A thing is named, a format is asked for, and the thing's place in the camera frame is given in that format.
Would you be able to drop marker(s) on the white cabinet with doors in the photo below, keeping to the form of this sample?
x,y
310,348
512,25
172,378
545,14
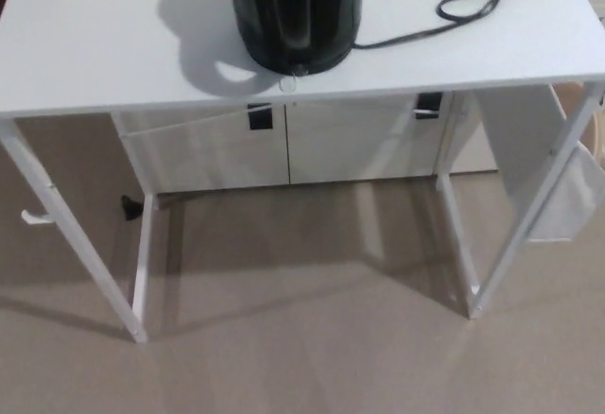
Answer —
x,y
359,149

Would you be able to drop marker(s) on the small black floor object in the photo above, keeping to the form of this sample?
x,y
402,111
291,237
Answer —
x,y
130,208

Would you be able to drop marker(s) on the black electric kettle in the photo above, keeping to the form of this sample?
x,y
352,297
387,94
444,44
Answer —
x,y
293,12

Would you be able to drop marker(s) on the white table side hook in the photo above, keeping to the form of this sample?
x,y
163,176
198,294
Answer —
x,y
33,219

